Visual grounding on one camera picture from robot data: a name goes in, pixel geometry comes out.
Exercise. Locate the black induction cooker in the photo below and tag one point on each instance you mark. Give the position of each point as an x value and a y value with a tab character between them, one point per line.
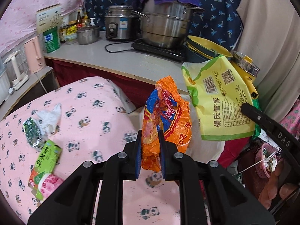
159	52

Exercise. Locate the person's right hand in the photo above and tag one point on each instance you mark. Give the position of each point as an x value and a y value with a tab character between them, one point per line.
276	192

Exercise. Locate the pink electric kettle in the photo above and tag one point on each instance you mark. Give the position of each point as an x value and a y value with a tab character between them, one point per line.
34	56

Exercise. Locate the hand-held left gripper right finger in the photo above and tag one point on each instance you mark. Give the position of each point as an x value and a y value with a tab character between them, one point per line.
162	155

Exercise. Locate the small steel pot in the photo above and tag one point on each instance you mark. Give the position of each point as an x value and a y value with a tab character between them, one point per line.
88	36

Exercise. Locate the yellow-green food packet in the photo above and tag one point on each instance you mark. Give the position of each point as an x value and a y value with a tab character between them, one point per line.
222	103

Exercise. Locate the orange snack bag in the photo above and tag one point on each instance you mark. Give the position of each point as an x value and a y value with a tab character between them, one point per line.
168	112

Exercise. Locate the crumpled pale plastic bag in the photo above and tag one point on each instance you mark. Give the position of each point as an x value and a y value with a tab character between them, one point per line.
50	119

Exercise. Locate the blue patterned cloth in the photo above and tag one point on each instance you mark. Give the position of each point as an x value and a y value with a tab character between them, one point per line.
215	16

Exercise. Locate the pink patterned cloth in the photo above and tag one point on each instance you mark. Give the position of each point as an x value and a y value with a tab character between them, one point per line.
290	117

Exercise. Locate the white cardboard box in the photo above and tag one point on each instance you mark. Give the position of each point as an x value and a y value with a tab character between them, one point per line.
48	18

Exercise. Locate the yellow oil bottle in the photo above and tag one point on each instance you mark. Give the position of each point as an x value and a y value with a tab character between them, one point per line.
86	20

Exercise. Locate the pink plastic basket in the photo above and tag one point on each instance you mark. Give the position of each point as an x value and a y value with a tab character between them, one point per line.
262	166

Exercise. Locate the red cloth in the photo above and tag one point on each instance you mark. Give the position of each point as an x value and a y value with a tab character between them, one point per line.
230	152

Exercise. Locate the yellow electric pot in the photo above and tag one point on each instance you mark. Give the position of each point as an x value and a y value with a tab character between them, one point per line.
248	82

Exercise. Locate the green foil wrapper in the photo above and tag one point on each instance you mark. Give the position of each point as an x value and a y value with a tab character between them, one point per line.
32	133

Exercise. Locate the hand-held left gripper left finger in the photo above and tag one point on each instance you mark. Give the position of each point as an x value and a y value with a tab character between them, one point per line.
138	154

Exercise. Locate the glass kettle white base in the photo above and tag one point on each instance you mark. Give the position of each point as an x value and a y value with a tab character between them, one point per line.
16	68

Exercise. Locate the yellow seasoning box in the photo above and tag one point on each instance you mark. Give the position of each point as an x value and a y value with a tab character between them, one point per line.
71	30

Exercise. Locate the yellow-rimmed blue basins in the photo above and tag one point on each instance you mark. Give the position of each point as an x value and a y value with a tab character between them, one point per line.
199	46

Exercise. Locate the bin with white liner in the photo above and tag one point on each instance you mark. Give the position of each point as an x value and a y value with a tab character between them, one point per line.
208	145

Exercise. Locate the green plastic bag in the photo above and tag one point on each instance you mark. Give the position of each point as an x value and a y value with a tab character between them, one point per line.
257	105

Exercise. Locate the white pump bottle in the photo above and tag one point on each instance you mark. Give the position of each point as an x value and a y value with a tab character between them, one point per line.
93	23

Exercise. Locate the white power plug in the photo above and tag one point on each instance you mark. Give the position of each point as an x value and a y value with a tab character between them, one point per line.
10	90

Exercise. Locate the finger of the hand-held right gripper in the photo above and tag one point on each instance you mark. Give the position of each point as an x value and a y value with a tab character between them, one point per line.
257	117

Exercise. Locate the pink patterned packet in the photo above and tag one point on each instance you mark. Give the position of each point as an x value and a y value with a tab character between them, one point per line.
52	182

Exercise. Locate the large steel steamer pot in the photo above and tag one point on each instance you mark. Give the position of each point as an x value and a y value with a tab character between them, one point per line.
166	25

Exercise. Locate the steel rice cooker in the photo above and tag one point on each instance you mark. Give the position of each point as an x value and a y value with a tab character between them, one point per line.
119	25

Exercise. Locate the pink dotted curtain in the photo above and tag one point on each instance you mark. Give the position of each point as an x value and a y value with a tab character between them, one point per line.
23	4

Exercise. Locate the beige curtain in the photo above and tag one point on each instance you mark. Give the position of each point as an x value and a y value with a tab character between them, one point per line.
269	39

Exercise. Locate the pink panda tablecloth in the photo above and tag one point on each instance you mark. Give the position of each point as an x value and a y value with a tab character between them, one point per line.
93	121

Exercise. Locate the translucent plastic dish box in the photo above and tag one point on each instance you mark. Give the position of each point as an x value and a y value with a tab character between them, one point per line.
3	84

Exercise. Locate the green drink carton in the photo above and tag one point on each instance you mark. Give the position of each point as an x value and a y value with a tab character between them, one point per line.
46	157

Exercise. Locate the dark red counter skirt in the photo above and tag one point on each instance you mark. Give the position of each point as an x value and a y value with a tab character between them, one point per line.
105	71

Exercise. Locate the green tin can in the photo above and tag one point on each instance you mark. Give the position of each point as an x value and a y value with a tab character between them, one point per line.
51	39

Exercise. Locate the dark glass jar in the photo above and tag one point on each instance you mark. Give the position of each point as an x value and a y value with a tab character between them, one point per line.
62	34

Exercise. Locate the dark sauce bottle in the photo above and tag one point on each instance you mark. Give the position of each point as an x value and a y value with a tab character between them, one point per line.
79	17

